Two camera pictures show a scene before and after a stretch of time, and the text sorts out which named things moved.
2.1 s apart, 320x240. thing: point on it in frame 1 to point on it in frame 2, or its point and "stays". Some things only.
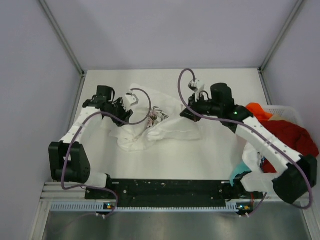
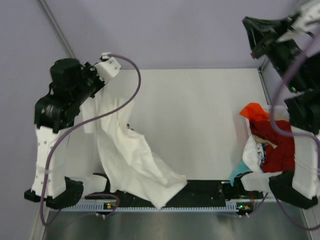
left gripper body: (117, 109) to (91, 84)
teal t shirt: (242, 168) stays
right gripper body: (206, 108) to (281, 53)
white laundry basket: (251, 156) stays
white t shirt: (155, 118) to (132, 166)
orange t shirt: (258, 112) stays
